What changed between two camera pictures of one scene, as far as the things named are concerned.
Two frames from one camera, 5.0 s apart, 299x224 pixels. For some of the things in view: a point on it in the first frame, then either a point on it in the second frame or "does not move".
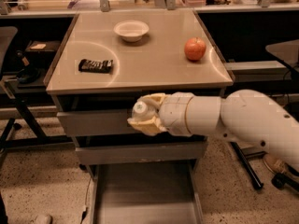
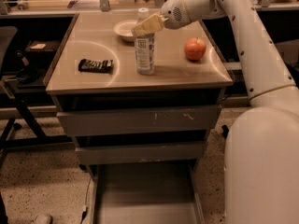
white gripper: (174, 113) -> (173, 12)
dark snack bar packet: (95, 65) does not move
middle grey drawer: (141, 152) does not move
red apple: (195, 49) does not move
